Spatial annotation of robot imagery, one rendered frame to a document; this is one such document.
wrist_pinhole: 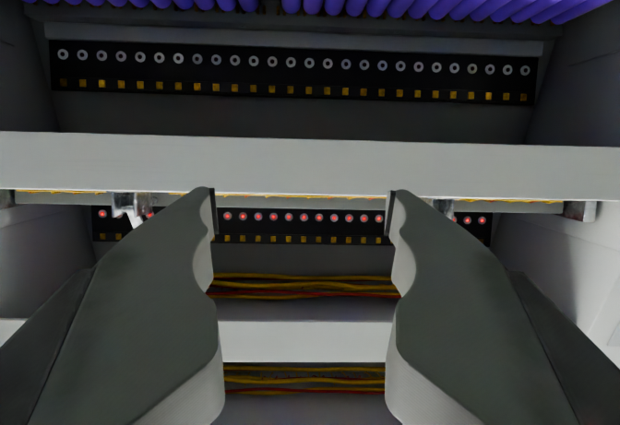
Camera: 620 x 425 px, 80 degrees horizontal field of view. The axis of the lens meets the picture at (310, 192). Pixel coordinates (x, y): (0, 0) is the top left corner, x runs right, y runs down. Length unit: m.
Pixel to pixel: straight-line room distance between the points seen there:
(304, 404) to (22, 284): 0.42
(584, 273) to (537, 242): 0.08
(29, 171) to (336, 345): 0.32
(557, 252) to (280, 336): 0.33
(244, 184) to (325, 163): 0.07
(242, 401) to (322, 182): 0.46
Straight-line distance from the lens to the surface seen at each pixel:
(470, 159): 0.33
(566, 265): 0.51
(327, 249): 0.58
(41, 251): 0.55
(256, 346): 0.42
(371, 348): 0.43
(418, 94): 0.45
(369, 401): 0.69
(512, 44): 0.50
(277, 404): 0.67
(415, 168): 0.32
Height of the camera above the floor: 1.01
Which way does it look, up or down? 27 degrees up
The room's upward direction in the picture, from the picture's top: 178 degrees counter-clockwise
